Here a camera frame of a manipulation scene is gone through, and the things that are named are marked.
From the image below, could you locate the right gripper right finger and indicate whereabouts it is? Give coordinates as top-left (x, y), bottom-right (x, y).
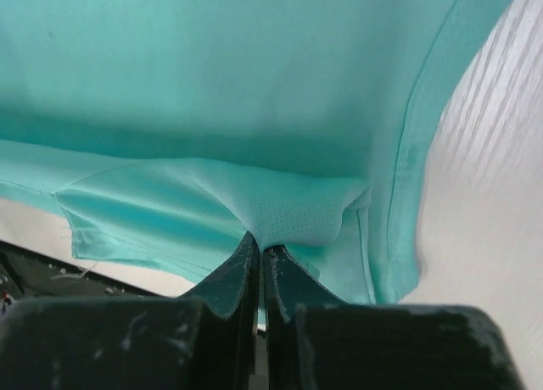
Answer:
top-left (261, 246), bottom-right (523, 390)

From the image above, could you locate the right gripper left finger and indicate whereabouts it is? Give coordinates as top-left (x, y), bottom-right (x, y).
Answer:
top-left (1, 234), bottom-right (258, 389)

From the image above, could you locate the teal t shirt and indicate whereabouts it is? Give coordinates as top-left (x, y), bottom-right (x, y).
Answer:
top-left (1, 0), bottom-right (512, 304)

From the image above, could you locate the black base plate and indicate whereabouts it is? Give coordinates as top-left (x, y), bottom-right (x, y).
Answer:
top-left (1, 241), bottom-right (177, 319)

